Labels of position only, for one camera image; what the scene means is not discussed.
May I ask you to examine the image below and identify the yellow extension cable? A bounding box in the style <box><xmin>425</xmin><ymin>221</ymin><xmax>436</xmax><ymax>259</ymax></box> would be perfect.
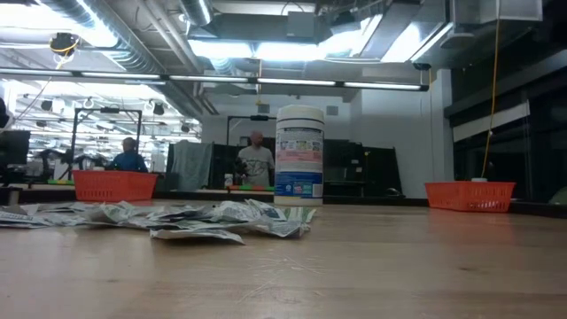
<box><xmin>480</xmin><ymin>17</ymin><xmax>501</xmax><ymax>178</ymax></box>

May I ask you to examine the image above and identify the person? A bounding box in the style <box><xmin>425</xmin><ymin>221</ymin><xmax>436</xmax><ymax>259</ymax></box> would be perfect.
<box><xmin>234</xmin><ymin>129</ymin><xmax>276</xmax><ymax>188</ymax></box>
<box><xmin>105</xmin><ymin>136</ymin><xmax>150</xmax><ymax>174</ymax></box>

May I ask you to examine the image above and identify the black computer monitor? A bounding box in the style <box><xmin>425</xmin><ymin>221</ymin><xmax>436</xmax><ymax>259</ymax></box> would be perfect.
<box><xmin>0</xmin><ymin>129</ymin><xmax>32</xmax><ymax>167</ymax></box>

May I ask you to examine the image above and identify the fluorescent ceiling light panel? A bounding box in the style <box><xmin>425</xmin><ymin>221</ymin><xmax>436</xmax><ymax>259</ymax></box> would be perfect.
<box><xmin>188</xmin><ymin>38</ymin><xmax>321</xmax><ymax>62</ymax></box>

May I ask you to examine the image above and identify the silver rectangular air duct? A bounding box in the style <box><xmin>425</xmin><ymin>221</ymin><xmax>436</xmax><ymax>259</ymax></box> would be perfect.
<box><xmin>318</xmin><ymin>0</ymin><xmax>544</xmax><ymax>64</ymax></box>

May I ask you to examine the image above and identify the grey ceiling box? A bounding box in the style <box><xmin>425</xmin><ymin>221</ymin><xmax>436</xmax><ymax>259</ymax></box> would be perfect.
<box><xmin>286</xmin><ymin>11</ymin><xmax>318</xmax><ymax>39</ymax></box>

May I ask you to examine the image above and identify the green striped adhesive bandage packet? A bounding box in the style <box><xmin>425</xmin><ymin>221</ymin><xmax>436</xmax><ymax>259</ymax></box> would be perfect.
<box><xmin>285</xmin><ymin>206</ymin><xmax>318</xmax><ymax>225</ymax></box>
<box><xmin>83</xmin><ymin>201</ymin><xmax>150</xmax><ymax>226</ymax></box>

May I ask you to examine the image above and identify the white crinkled gauze packet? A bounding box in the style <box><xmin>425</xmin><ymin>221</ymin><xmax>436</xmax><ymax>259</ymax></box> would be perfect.
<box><xmin>207</xmin><ymin>199</ymin><xmax>263</xmax><ymax>225</ymax></box>

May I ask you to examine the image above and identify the grey hanging cloth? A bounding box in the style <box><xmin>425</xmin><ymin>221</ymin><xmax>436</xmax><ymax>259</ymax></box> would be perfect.
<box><xmin>170</xmin><ymin>140</ymin><xmax>214</xmax><ymax>192</ymax></box>

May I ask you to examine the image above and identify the silver spiral ventilation duct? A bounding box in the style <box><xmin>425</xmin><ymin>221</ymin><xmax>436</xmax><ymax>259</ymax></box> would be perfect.
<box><xmin>39</xmin><ymin>0</ymin><xmax>166</xmax><ymax>74</ymax></box>

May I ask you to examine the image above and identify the black yellow cable reel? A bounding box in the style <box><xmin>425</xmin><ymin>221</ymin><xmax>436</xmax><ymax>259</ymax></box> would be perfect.
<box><xmin>48</xmin><ymin>32</ymin><xmax>81</xmax><ymax>58</ymax></box>

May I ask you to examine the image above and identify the orange plastic mesh basket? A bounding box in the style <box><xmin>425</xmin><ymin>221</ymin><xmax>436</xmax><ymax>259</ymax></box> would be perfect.
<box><xmin>72</xmin><ymin>169</ymin><xmax>159</xmax><ymax>203</ymax></box>
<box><xmin>424</xmin><ymin>180</ymin><xmax>517</xmax><ymax>214</ymax></box>

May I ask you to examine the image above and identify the white wipes canister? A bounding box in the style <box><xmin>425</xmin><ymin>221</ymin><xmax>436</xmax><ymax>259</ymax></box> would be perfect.
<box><xmin>273</xmin><ymin>105</ymin><xmax>326</xmax><ymax>207</ymax></box>

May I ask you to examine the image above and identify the black rig frame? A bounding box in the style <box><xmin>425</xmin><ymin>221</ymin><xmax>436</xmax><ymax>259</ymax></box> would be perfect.
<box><xmin>225</xmin><ymin>114</ymin><xmax>278</xmax><ymax>150</ymax></box>
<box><xmin>69</xmin><ymin>107</ymin><xmax>144</xmax><ymax>181</ymax></box>

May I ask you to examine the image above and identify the small white printed packet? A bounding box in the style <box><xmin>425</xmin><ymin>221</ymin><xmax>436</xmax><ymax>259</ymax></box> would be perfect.
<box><xmin>19</xmin><ymin>202</ymin><xmax>72</xmax><ymax>214</ymax></box>
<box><xmin>145</xmin><ymin>203</ymin><xmax>209</xmax><ymax>222</ymax></box>
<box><xmin>0</xmin><ymin>204</ymin><xmax>59</xmax><ymax>230</ymax></box>
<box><xmin>245</xmin><ymin>198</ymin><xmax>289</xmax><ymax>222</ymax></box>
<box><xmin>149</xmin><ymin>227</ymin><xmax>247</xmax><ymax>245</ymax></box>
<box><xmin>247</xmin><ymin>219</ymin><xmax>311</xmax><ymax>239</ymax></box>

